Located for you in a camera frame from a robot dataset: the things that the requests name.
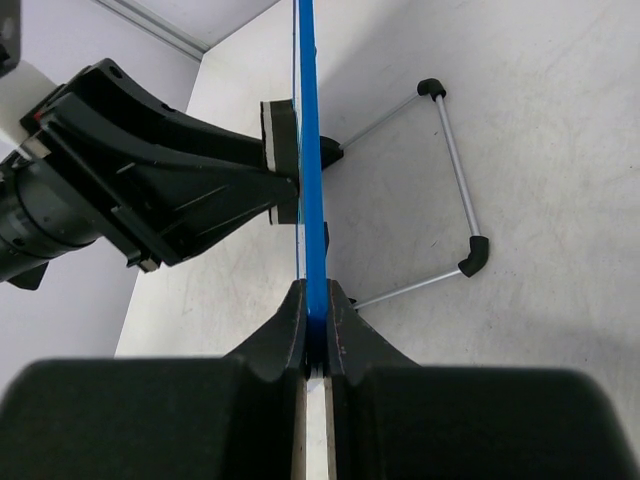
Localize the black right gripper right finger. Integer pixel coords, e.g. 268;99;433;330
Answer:
325;281;639;479

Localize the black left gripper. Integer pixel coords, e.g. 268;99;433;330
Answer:
19;59;298;273

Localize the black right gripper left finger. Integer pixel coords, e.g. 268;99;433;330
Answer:
1;281;307;479

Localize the black whiteboard eraser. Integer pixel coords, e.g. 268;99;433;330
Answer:
260;99;300;225

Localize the blue-framed whiteboard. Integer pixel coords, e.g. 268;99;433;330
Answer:
293;1;329;479

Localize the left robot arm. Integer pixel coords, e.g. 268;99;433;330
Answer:
1;1;298;290

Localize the left aluminium frame post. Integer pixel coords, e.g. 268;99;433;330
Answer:
95;0;210;62

